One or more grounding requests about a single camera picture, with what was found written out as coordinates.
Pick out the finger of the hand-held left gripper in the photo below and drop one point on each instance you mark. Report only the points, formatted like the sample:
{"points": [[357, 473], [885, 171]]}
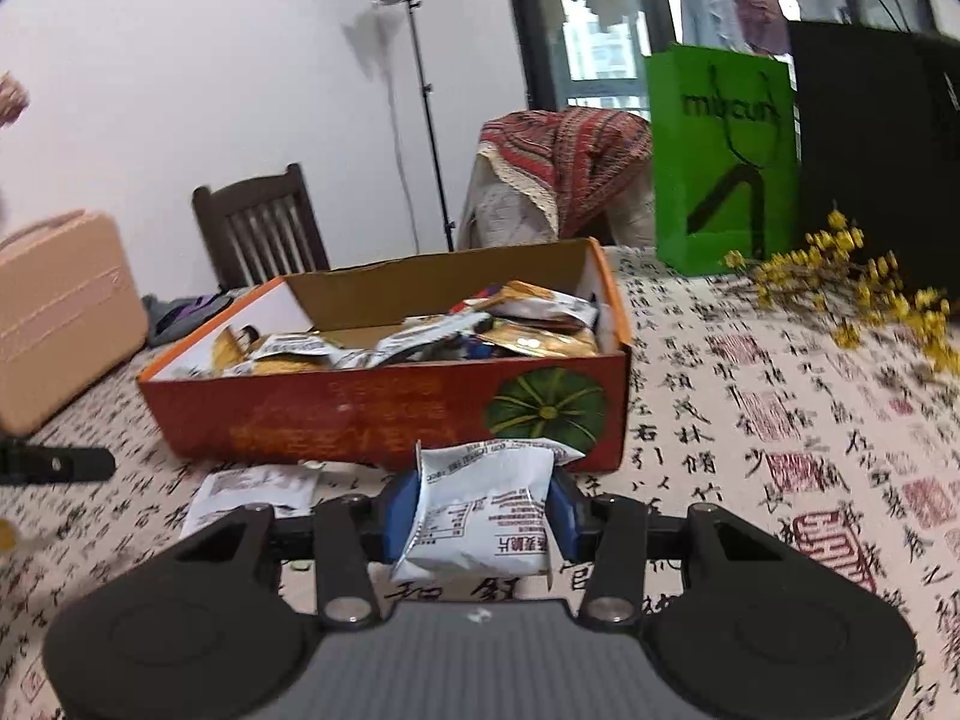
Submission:
{"points": [[52, 463]]}

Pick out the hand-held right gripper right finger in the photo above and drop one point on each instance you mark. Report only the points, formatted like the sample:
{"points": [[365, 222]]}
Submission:
{"points": [[564, 517]]}

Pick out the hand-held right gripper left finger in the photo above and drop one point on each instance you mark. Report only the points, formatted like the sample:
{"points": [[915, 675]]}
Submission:
{"points": [[397, 517]]}

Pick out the white snack packet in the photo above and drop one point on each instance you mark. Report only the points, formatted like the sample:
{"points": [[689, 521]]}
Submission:
{"points": [[247, 491], [480, 517]]}

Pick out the orange cardboard box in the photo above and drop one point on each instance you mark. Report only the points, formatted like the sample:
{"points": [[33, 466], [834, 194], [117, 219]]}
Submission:
{"points": [[300, 412]]}

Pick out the heap of assorted snack packets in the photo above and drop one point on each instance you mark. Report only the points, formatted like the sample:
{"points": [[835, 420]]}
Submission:
{"points": [[450, 337]]}

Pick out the yellow rounded object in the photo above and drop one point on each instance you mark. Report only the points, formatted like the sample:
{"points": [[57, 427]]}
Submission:
{"points": [[5, 536]]}

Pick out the pink suitcase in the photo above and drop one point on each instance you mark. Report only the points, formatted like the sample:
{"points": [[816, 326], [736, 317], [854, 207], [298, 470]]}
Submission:
{"points": [[67, 315]]}

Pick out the grey purple pouch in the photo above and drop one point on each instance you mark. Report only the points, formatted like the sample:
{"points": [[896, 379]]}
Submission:
{"points": [[180, 319]]}

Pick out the dark wooden chair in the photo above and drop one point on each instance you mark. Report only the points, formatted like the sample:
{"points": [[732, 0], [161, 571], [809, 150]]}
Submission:
{"points": [[259, 225]]}

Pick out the red patterned cloth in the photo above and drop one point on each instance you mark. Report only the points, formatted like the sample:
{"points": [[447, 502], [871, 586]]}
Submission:
{"points": [[570, 150]]}

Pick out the pink dried flowers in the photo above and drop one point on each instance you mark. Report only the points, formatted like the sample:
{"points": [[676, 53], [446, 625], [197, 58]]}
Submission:
{"points": [[9, 97]]}

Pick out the green paper bag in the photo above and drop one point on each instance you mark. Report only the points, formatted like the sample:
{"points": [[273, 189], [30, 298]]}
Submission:
{"points": [[712, 165]]}

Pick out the yellow dried flower sprig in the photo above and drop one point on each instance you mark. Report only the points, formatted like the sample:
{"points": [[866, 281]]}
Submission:
{"points": [[836, 240]]}

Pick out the black paper bag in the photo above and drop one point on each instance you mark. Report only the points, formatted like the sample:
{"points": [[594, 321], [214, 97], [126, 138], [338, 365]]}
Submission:
{"points": [[862, 165]]}

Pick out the black framed glass door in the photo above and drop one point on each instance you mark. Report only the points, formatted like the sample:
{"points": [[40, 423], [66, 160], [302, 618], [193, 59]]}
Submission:
{"points": [[526, 15]]}

